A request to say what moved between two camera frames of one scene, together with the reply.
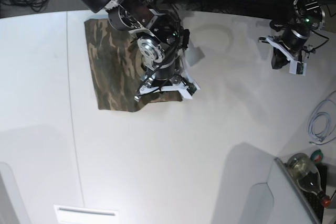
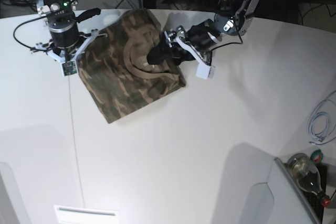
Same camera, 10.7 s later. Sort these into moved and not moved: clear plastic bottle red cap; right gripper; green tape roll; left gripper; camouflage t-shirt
Moved: left gripper; right gripper; camouflage t-shirt
Not moved: clear plastic bottle red cap; green tape roll
